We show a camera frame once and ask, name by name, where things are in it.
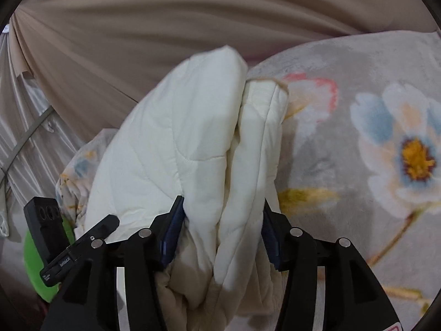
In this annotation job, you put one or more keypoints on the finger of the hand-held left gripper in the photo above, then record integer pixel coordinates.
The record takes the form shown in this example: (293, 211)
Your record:
(105, 224)

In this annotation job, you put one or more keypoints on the grey floral blanket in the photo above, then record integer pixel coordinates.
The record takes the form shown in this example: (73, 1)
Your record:
(344, 165)

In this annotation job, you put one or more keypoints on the white quilted comforter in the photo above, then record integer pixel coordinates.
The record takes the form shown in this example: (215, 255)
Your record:
(179, 127)

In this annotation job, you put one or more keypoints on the silver satin curtain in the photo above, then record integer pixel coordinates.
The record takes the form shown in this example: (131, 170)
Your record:
(20, 103)

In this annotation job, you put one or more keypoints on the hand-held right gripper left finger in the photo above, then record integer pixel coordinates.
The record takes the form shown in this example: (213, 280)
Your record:
(172, 229)

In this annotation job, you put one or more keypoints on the beige curtain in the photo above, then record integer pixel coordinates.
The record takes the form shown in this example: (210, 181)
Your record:
(137, 31)

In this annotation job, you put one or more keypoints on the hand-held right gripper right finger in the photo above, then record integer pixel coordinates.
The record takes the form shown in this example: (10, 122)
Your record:
(270, 236)

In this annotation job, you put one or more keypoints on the green round object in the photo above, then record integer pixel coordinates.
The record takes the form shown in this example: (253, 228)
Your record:
(32, 258)

